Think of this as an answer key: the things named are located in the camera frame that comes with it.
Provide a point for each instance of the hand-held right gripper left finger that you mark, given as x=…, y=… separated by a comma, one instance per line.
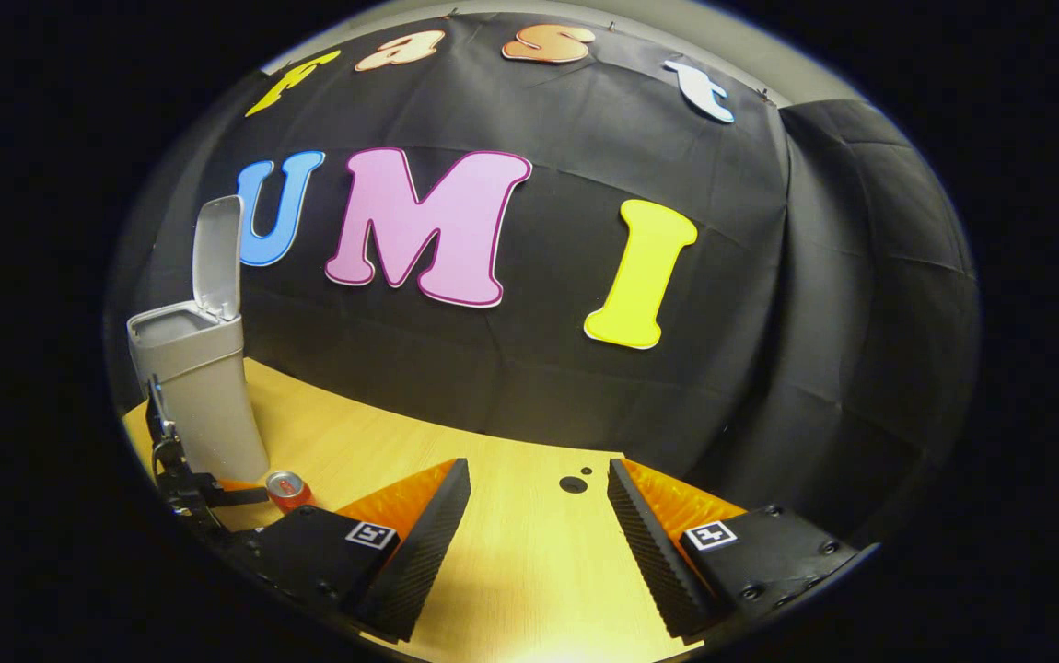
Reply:
x=424, y=557

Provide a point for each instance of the wooden desktop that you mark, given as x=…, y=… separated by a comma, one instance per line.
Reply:
x=511, y=552

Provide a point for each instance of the black backdrop cloth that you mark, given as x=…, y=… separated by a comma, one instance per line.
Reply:
x=566, y=387

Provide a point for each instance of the white desktop garbage bin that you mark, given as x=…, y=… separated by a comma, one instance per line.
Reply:
x=203, y=405

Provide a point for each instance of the red pop can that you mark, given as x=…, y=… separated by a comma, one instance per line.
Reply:
x=288, y=493

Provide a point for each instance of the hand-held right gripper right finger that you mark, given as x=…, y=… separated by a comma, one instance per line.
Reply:
x=654, y=562

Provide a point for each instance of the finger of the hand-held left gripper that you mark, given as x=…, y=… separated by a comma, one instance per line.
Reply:
x=239, y=497

